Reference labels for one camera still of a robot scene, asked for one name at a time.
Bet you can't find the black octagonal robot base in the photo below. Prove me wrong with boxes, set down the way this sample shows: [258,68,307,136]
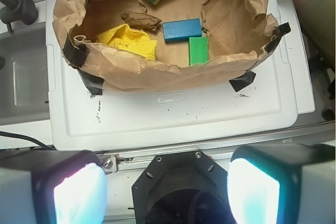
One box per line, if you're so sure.
[131,151,236,223]

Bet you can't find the aluminium rail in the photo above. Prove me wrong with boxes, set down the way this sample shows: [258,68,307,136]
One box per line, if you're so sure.
[96,121,335,174]

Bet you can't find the black tape right side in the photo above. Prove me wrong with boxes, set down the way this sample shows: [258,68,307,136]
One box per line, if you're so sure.
[265,22,291,54]

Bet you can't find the black tape right front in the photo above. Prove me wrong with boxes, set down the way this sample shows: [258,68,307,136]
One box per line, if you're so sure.
[229,71,256,92]

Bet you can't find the grey sink basin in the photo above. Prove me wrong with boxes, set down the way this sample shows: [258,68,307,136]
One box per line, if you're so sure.
[1,23,50,125]

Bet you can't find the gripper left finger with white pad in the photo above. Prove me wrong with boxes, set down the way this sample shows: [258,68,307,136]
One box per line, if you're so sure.
[1,150,107,223]

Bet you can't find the grey sink faucet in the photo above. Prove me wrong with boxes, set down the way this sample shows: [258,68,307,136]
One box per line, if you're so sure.
[1,0,38,34]

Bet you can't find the green block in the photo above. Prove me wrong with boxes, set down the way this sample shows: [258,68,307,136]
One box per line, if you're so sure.
[188,37,208,66]

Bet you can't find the brown paper bag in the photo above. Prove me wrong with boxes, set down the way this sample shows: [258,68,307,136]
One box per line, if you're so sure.
[53,0,279,92]

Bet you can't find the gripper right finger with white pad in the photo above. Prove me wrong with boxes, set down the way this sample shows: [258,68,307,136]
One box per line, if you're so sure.
[227,144,335,223]

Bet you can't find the black tape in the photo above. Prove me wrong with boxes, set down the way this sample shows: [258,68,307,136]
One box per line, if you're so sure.
[229,71,256,92]
[62,35,90,68]
[77,69,104,95]
[265,22,291,54]

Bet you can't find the black tape left front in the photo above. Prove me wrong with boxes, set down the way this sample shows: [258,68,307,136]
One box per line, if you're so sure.
[77,69,104,95]

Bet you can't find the black tape left side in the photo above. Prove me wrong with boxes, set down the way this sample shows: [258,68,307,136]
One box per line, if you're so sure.
[62,35,90,68]

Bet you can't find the brown wood chip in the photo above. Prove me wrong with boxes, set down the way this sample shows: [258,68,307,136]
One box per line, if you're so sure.
[120,12,162,30]

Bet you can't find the yellow cloth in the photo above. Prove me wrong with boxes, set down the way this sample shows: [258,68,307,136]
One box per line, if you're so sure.
[96,24,158,60]

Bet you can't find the blue block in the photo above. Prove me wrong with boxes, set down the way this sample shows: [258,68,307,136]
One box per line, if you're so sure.
[162,18,202,43]

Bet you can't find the black cable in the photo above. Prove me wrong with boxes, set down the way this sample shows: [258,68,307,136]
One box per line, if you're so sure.
[0,130,57,151]

